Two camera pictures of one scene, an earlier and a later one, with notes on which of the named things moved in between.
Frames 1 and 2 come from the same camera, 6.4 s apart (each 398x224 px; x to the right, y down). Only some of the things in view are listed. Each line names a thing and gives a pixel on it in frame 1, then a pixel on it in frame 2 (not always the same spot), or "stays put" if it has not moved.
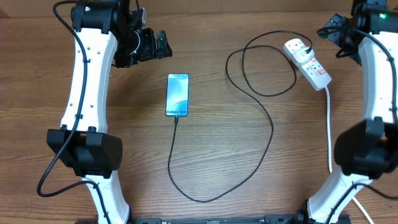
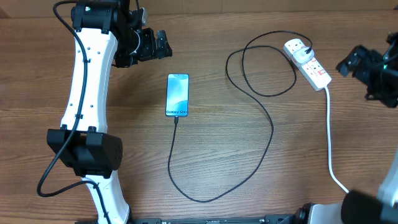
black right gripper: (333, 35) to (364, 62)
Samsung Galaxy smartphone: (177, 95) stays put
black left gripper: (150, 50) stays put
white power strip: (311, 70) stays put
